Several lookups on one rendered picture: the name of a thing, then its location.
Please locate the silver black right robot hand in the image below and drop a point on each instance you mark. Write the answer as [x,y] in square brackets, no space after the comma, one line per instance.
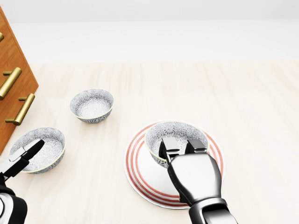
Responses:
[196,175]

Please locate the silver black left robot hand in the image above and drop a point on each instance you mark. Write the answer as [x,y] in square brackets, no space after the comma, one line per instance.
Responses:
[28,154]

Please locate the patterned grey white bowl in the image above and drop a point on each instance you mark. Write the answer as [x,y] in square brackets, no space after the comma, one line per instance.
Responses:
[52,149]
[91,109]
[174,129]

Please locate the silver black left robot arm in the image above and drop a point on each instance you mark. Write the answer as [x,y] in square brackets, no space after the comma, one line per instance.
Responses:
[11,207]

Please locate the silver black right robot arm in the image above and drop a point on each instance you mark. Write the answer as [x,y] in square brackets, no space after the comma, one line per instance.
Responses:
[210,213]

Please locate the white plate with red rings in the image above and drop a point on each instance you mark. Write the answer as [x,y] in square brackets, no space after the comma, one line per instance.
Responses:
[151,179]

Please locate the wooden cabinet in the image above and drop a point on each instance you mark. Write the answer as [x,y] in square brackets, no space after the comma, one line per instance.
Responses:
[16,58]

